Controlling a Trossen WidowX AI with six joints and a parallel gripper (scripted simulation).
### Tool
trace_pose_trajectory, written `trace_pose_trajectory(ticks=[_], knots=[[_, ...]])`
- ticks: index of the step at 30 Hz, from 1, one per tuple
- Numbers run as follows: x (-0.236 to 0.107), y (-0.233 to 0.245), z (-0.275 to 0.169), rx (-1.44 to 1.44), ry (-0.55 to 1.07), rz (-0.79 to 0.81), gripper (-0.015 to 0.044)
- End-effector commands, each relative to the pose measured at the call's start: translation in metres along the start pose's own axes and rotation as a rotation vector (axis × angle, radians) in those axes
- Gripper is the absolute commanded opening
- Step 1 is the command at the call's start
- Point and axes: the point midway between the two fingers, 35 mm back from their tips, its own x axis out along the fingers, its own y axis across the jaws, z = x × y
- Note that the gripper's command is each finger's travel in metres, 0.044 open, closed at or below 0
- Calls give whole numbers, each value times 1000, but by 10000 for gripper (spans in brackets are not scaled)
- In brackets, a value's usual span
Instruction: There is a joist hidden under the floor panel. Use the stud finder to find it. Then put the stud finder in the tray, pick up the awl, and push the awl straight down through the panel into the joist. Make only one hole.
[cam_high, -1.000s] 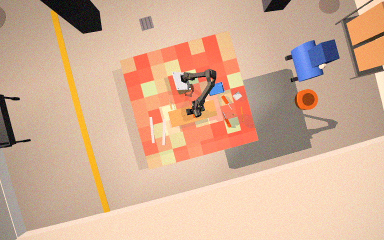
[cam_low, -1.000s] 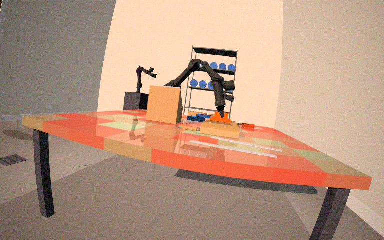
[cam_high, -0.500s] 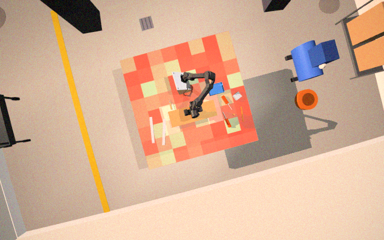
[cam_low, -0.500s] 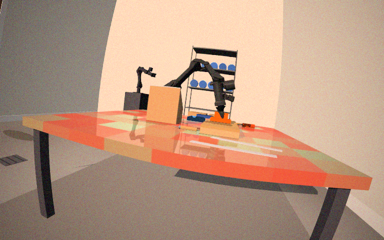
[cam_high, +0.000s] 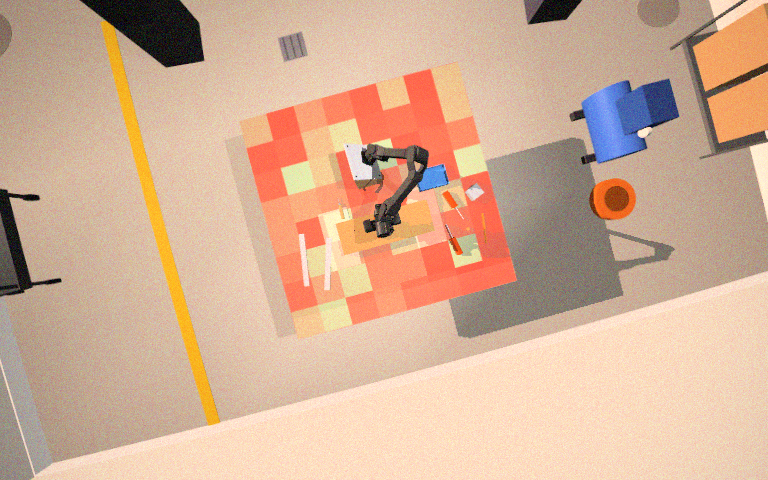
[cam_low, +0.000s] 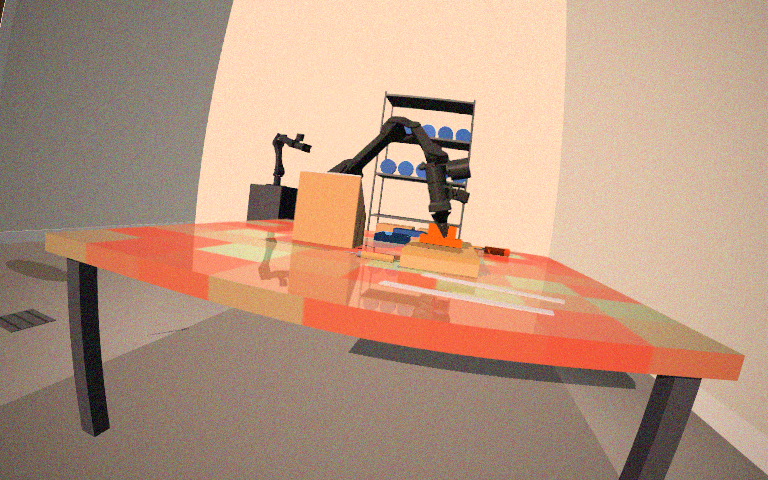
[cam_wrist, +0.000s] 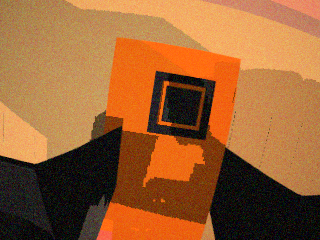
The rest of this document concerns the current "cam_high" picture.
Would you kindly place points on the blue rectangular tray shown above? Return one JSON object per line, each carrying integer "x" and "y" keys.
{"x": 433, "y": 177}

